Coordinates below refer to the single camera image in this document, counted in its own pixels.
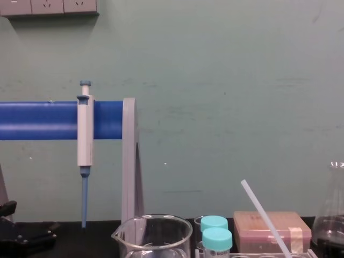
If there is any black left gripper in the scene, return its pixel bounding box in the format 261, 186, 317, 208
0, 200, 61, 258

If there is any white glass stirring rod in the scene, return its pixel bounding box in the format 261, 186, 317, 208
240, 179, 293, 258

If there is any blue and grey pipette stand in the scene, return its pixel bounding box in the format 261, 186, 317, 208
0, 97, 146, 244

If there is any white and blue pipette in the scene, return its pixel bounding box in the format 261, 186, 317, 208
76, 79, 95, 229

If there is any clear glass beaker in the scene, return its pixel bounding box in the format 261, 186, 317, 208
111, 213, 194, 258

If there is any small uncapped clear vial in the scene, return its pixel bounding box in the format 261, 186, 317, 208
193, 216, 208, 250

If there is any teal capped clear vial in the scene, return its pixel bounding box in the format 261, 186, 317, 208
200, 215, 229, 232
202, 227, 233, 258

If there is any clear plastic vial rack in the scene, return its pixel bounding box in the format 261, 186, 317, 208
194, 248, 318, 258

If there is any wooden and pink box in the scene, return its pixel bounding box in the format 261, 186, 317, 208
233, 210, 313, 254

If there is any beige masking tape piece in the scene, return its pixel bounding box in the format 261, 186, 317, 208
288, 226, 304, 254

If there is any clear glass conical flask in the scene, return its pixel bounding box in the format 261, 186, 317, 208
311, 161, 344, 258

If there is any grey wall socket strip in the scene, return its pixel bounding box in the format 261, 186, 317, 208
0, 0, 100, 18

